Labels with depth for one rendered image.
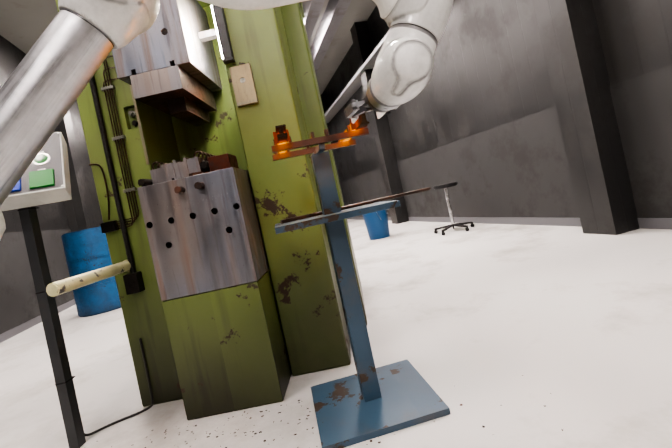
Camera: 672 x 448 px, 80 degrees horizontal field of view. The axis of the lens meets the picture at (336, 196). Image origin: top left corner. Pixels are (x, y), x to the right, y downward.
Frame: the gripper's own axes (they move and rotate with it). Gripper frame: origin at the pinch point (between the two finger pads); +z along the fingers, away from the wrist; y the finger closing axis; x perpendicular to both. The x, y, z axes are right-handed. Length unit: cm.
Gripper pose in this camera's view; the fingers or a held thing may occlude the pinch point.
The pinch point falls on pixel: (366, 113)
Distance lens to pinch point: 113.1
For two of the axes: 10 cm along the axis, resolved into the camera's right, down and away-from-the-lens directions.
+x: -2.1, -9.8, 0.0
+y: 9.7, -2.1, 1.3
